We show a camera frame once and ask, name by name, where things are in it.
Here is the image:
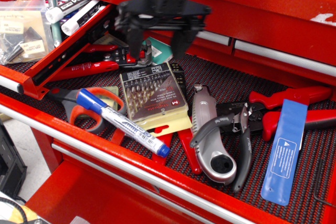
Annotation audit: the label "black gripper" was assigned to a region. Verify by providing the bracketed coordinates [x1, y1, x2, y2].
[115, 0, 211, 59]

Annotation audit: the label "blue white marker pen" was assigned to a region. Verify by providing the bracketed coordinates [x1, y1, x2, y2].
[77, 89, 170, 158]

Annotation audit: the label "black red drawer liner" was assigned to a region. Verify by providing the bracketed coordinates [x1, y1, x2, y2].
[0, 29, 336, 224]

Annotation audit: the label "teal pen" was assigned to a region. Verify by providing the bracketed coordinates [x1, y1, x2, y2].
[46, 0, 62, 47]

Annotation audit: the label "red small open drawer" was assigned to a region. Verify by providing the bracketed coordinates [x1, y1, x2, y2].
[1, 0, 113, 100]

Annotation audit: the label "teal small box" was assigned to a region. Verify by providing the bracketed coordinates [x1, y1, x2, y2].
[146, 37, 173, 66]

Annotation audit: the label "drill bit set case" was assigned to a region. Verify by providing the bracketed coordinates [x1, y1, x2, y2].
[120, 63, 192, 137]

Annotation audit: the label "black white marker lower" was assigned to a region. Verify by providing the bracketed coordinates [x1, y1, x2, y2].
[61, 0, 106, 36]

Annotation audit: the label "black white marker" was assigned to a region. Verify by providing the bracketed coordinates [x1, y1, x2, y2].
[61, 0, 106, 36]
[46, 0, 91, 21]

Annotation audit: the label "yellow sticky note pad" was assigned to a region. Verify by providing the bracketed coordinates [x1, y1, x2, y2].
[87, 86, 119, 110]

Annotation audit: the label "black white marker upper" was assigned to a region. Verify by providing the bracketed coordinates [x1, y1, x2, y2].
[46, 0, 91, 21]

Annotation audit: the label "orange grey scissors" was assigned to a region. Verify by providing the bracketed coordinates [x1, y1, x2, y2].
[46, 87, 126, 134]

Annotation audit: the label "red tool chest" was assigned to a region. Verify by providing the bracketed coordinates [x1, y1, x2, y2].
[1, 0, 335, 223]

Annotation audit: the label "plastic bag of parts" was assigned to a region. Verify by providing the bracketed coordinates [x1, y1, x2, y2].
[1, 0, 55, 65]

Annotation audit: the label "red crimping tool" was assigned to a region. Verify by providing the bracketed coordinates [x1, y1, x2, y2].
[215, 86, 336, 142]

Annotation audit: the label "silver utility knife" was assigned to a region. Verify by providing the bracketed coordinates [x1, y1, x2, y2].
[190, 84, 237, 184]

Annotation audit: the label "blue plastic pry tool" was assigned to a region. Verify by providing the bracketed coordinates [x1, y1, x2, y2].
[261, 99, 308, 206]

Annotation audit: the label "black box on floor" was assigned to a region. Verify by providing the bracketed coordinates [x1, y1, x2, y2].
[1, 121, 27, 198]

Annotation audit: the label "black allen key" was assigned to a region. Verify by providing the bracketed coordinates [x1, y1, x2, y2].
[313, 159, 335, 208]

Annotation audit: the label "red wire stripper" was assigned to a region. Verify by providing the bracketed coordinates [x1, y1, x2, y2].
[50, 40, 152, 81]

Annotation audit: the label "red handled pliers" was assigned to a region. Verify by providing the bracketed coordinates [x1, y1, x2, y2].
[151, 126, 202, 175]

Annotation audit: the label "grey handled flush cutters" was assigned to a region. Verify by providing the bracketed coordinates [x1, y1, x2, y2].
[189, 102, 254, 193]

